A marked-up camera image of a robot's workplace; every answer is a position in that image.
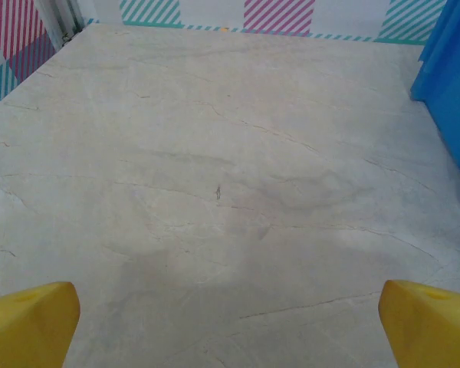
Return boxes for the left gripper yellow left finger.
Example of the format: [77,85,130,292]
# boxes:
[0,281,81,368]

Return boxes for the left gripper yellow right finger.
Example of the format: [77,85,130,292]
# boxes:
[379,279,460,368]

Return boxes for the blue three-compartment plastic bin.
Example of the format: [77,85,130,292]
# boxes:
[410,0,460,225]

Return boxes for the aluminium frame post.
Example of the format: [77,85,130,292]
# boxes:
[36,0,87,51]

